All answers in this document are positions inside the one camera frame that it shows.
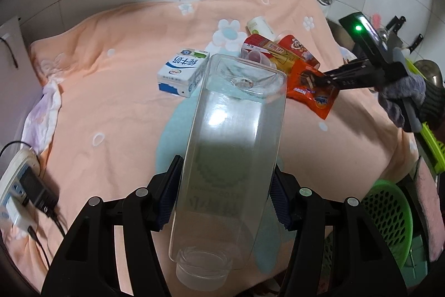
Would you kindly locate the long red and white box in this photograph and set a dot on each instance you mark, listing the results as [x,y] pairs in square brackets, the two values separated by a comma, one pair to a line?
[267,46]

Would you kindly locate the white microwave oven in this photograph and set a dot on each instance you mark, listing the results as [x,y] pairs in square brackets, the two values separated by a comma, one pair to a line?
[17,74]

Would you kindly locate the person's right hand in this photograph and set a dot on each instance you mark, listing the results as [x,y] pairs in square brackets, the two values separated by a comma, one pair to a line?
[399,95]

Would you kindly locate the red printed cup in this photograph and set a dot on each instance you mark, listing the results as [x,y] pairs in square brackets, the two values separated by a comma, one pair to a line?
[299,50]

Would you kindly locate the white charger plug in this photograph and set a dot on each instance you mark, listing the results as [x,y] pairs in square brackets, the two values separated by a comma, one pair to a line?
[15,213]

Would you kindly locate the orange snack packet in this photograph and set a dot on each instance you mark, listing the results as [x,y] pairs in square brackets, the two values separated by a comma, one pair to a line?
[313,100]

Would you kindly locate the small clear plastic cup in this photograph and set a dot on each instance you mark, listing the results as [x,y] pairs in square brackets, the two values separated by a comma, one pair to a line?
[259,57]

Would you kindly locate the black charger plug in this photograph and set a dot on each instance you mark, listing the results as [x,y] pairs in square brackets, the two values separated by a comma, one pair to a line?
[36,191]

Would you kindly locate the blue and white milk carton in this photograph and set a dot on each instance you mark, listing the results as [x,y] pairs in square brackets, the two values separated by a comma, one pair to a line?
[180,69]

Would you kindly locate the clear plastic bottle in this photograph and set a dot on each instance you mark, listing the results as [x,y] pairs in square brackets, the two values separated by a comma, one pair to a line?
[226,151]

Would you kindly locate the pink brush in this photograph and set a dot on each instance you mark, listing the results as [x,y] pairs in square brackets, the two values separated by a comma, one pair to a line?
[375,18]

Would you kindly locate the white patterned cloth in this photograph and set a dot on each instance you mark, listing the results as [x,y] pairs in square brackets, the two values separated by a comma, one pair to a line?
[41,116]

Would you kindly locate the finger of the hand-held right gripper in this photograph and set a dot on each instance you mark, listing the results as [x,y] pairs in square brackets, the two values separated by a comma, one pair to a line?
[354,68]
[347,81]

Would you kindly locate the pink towel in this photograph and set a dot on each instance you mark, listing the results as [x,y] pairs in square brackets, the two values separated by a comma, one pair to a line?
[431,206]

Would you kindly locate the peach flower print blanket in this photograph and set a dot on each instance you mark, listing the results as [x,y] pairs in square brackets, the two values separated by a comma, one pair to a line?
[114,102]

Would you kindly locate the green plastic basket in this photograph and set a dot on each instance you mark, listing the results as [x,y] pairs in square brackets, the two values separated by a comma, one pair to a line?
[389,213]

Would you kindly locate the green plastic dish rack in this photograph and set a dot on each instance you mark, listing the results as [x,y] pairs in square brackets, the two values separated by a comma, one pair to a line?
[434,147]

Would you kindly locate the metal pot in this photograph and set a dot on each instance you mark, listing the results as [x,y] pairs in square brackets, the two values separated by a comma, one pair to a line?
[429,71]

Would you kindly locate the white power strip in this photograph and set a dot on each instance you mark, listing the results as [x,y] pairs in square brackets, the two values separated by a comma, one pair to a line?
[12,175]

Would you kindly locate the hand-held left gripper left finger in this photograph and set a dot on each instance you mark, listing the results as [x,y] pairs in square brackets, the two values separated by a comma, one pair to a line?
[170,194]

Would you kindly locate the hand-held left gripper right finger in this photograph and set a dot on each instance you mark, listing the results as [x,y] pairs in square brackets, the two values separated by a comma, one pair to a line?
[280,204]

